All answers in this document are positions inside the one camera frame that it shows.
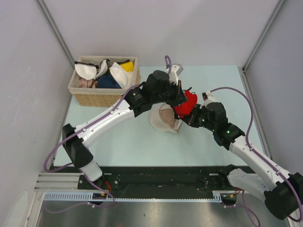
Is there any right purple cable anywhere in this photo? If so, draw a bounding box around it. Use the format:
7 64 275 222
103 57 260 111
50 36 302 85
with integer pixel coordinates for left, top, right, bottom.
208 86 303 225

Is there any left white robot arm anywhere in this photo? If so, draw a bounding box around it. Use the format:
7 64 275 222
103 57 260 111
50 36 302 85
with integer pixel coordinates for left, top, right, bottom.
62 70 187 189

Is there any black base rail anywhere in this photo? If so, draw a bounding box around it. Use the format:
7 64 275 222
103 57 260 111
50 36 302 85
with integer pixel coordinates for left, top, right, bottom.
48 165 258 199

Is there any yellow bra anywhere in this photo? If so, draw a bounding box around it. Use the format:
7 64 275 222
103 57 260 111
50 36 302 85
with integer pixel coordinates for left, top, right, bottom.
120 61 134 72

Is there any navy blue bra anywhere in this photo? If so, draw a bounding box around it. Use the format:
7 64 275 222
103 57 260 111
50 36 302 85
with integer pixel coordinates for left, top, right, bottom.
97 74 121 89

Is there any pink bra inside bag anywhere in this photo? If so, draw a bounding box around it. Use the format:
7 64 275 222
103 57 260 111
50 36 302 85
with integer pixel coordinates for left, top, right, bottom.
160 108 176 126

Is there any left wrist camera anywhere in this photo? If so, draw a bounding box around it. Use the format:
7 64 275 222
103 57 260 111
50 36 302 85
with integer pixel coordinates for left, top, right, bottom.
165 64 183 84

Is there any white slotted cable duct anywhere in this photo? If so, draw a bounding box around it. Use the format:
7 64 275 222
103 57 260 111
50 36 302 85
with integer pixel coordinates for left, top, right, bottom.
43 192 226 203

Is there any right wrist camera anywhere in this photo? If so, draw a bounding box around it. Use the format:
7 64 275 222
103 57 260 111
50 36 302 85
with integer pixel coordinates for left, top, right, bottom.
202 91 215 102

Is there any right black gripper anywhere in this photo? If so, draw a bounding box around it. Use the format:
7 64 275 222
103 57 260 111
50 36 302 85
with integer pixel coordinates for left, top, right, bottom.
180 104 216 132

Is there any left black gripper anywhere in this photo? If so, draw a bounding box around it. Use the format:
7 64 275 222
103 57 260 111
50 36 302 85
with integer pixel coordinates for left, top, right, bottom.
152 79 187 107

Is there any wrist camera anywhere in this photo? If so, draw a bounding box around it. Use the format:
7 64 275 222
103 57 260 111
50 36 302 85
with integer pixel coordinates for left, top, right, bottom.
165 64 183 84
202 91 215 102

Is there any pink beige bra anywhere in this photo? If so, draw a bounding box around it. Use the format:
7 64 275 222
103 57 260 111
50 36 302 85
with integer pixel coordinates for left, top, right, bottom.
78 78 98 88

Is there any white mesh laundry bag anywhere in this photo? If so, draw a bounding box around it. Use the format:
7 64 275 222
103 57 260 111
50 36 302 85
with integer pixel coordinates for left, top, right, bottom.
149 103 182 133

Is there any red bra black trim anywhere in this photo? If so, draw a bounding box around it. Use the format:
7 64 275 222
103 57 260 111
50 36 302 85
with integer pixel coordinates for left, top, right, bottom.
173 88 198 119

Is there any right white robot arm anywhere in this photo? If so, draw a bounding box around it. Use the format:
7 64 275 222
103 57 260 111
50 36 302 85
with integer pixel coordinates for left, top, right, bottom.
173 102 303 222

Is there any white bra black trim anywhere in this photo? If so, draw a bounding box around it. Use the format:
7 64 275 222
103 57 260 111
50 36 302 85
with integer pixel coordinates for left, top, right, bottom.
74 61 98 80

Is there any wicker basket with liner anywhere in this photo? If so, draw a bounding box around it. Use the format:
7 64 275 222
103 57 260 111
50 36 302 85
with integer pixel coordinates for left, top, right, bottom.
68 55 141 107

